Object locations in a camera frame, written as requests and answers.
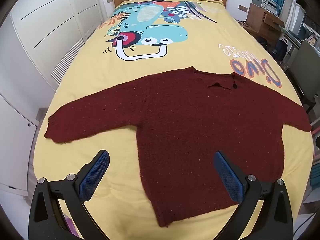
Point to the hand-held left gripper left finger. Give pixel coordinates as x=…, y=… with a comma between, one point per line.
x=96, y=172

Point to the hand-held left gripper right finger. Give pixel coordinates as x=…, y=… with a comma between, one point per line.
x=228, y=173

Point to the dark red knit sweater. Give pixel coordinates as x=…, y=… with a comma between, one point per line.
x=187, y=120

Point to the yellow printed blanket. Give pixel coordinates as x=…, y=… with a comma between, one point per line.
x=200, y=52

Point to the dark bag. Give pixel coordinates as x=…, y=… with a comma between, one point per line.
x=280, y=50

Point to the grey chair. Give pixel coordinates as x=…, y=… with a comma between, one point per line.
x=308, y=62

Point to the large cardboard box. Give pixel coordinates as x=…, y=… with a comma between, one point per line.
x=256, y=16

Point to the white wardrobe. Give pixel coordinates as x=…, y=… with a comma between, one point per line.
x=45, y=20

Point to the grey printer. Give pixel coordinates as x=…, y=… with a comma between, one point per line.
x=263, y=1

